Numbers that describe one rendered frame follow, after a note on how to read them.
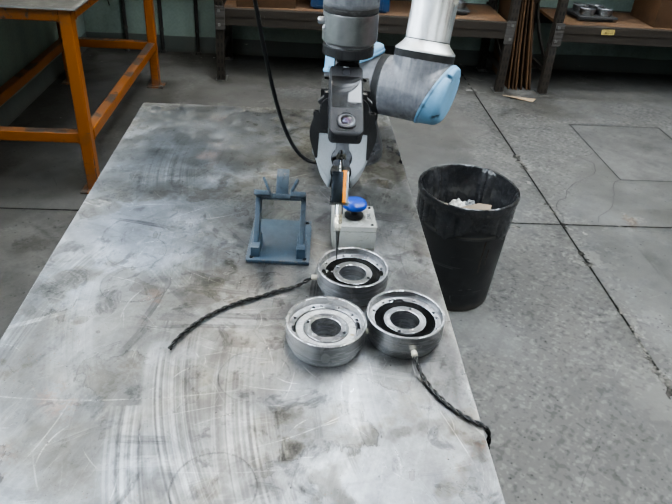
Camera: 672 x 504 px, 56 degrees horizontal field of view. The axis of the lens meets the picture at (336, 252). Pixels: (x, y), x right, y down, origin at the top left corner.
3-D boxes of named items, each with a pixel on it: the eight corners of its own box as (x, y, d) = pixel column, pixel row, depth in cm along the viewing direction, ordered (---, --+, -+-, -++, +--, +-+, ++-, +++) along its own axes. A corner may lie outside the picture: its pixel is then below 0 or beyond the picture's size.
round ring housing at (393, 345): (358, 313, 90) (360, 290, 88) (429, 310, 92) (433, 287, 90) (372, 364, 82) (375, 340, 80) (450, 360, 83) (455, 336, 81)
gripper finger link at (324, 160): (330, 173, 101) (340, 118, 96) (330, 190, 96) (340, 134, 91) (311, 170, 101) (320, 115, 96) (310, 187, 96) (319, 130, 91)
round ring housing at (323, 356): (289, 374, 79) (289, 349, 77) (282, 320, 88) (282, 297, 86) (371, 369, 81) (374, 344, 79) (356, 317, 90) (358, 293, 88)
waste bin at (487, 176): (505, 319, 221) (534, 212, 197) (410, 317, 218) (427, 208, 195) (482, 264, 249) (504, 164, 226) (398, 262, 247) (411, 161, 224)
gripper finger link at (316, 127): (337, 156, 95) (347, 101, 91) (336, 161, 94) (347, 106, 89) (306, 152, 95) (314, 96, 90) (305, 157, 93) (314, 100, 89)
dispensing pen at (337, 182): (327, 259, 94) (332, 146, 94) (326, 260, 98) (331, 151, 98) (342, 260, 94) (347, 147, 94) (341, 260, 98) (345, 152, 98)
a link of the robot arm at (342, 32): (380, 19, 81) (317, 15, 81) (377, 55, 84) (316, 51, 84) (377, 6, 88) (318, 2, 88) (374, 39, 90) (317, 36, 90)
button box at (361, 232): (374, 250, 105) (377, 225, 102) (331, 249, 104) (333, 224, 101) (370, 225, 111) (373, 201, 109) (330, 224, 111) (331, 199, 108)
